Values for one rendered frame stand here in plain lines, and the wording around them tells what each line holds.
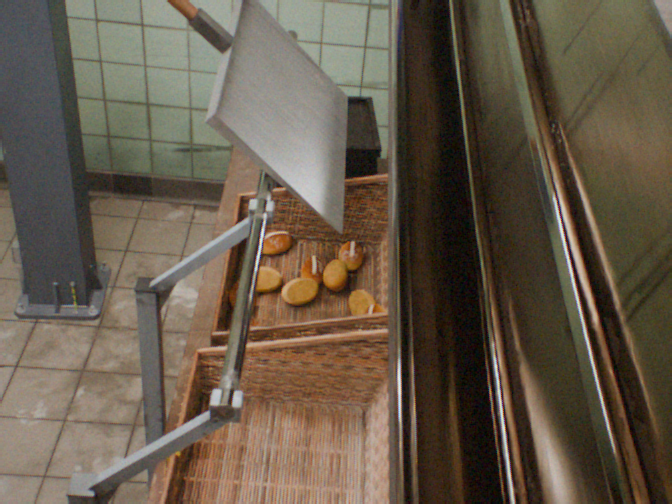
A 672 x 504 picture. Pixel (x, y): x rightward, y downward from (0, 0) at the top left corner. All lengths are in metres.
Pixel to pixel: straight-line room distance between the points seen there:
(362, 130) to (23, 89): 0.94
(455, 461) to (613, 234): 0.37
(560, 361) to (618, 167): 0.24
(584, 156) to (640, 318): 0.22
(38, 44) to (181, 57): 0.81
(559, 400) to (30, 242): 2.39
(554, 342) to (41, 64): 2.03
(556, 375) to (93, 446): 2.07
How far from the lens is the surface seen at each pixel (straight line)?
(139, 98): 3.57
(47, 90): 2.82
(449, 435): 1.07
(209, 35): 1.98
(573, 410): 0.93
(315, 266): 2.45
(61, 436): 2.93
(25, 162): 2.96
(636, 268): 0.74
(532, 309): 1.07
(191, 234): 3.59
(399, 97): 1.59
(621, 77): 0.89
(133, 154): 3.70
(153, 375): 2.06
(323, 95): 2.24
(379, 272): 2.53
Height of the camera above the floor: 2.20
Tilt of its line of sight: 39 degrees down
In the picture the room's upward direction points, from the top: 6 degrees clockwise
